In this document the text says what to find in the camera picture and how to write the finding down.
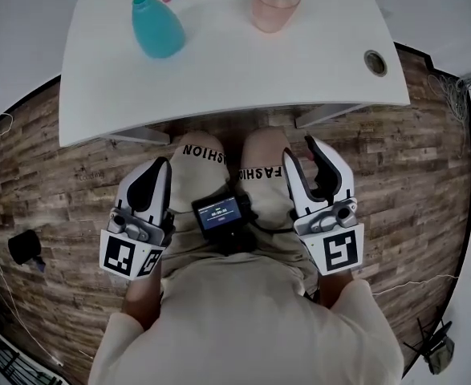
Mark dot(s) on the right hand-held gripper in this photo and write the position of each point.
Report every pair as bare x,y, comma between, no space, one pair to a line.
341,249

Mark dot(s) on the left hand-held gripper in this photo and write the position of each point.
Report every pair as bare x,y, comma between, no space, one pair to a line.
118,255

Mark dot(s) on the teal large spray bottle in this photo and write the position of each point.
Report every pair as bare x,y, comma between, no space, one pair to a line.
159,30

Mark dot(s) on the pink textured plastic cup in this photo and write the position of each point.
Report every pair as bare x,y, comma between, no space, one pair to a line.
275,10

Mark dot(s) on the person's left forearm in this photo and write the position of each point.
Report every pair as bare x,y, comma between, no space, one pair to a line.
140,299

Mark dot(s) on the person's right forearm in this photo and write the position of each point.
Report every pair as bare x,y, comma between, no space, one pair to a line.
337,289

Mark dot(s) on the person's right hand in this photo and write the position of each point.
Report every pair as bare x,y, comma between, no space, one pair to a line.
310,157

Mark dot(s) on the person's beige printed shorts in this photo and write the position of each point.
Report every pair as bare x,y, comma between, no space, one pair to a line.
195,191

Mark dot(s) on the white table leg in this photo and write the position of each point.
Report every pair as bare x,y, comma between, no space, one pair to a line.
143,135
323,114

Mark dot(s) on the black screen device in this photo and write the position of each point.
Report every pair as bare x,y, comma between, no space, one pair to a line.
217,217

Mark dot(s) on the person's left leg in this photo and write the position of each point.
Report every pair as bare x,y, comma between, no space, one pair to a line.
199,139

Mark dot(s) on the small blue plastic bag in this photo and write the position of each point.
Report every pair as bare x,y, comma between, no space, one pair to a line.
38,263

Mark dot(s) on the black waste bin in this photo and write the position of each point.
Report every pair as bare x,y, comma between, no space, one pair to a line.
24,247

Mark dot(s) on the person's beige t-shirt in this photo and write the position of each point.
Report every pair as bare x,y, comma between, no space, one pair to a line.
251,327

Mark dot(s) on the black tripod stand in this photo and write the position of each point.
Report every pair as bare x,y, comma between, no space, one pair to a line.
437,353

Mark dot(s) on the black metal railing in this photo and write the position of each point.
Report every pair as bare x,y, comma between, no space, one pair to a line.
6,359

